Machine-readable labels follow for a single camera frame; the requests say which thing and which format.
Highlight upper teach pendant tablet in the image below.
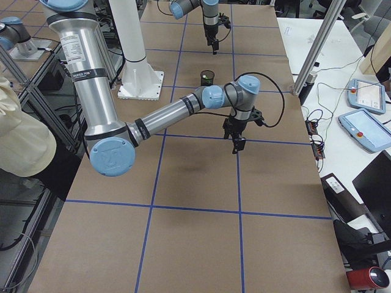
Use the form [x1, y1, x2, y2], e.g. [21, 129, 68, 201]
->
[347, 79, 386, 115]

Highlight person in cream jacket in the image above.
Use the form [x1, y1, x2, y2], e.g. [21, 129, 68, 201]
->
[1, 75, 57, 177]

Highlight black mesh pen cup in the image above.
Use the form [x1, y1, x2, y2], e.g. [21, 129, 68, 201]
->
[200, 70, 215, 87]

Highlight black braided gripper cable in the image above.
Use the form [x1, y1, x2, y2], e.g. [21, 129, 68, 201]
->
[195, 72, 286, 128]

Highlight lower teach pendant tablet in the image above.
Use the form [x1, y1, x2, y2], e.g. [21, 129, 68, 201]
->
[337, 108, 390, 153]

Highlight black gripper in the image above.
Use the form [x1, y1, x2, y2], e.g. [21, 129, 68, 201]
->
[222, 117, 247, 154]
[203, 25, 219, 55]

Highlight aluminium frame post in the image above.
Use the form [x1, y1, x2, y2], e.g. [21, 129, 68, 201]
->
[291, 0, 346, 96]

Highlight teach pendant tablet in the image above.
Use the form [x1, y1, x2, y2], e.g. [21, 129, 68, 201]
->
[337, 108, 390, 153]
[347, 79, 386, 115]

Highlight black monitor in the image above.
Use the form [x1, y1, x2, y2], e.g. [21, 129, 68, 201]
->
[353, 151, 390, 236]

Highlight red cylindrical speaker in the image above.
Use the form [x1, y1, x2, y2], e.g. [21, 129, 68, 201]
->
[346, 267, 390, 291]

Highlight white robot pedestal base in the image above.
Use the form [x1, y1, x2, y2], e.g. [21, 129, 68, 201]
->
[109, 0, 164, 101]

